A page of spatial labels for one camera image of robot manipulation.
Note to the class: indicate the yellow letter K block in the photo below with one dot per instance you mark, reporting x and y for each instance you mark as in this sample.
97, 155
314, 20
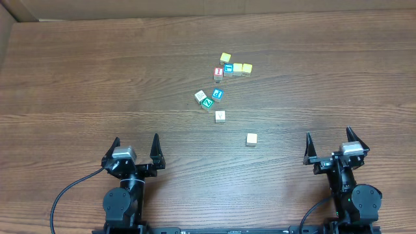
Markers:
251, 139

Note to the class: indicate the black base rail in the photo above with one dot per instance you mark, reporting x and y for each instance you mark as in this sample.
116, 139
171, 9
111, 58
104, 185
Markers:
282, 230

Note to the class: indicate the yellow block row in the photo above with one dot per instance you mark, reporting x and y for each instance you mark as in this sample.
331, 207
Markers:
237, 69
246, 70

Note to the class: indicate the yellow block right row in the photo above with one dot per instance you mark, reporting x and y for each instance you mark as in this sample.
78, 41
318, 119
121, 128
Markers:
246, 70

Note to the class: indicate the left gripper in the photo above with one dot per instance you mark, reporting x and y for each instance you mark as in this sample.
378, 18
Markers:
138, 167

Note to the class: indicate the green letter Z block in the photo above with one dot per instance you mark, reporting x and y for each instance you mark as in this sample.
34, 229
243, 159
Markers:
207, 104

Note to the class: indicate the yellow block far top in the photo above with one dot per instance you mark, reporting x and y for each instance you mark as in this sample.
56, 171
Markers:
225, 58

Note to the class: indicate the yellow block middle row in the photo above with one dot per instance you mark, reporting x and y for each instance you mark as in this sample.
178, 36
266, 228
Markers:
237, 69

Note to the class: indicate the blue letter P block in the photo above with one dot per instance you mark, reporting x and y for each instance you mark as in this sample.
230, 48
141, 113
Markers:
217, 95

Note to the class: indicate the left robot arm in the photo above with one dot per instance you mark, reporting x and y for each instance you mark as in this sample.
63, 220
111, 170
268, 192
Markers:
123, 205

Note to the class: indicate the red letter I block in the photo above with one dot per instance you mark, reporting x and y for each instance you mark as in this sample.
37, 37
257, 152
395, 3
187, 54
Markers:
218, 74

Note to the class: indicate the blue picture block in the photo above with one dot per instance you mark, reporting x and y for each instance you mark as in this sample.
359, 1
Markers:
228, 70

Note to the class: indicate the white letter W block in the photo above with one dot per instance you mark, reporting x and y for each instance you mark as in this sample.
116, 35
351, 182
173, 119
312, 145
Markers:
200, 96

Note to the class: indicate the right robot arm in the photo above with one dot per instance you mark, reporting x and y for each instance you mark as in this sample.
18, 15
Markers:
356, 205

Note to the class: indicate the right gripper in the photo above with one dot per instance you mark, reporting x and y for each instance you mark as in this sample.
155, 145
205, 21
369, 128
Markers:
332, 159

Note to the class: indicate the white ice cream block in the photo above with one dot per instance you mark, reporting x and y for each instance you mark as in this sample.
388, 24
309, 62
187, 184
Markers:
220, 116

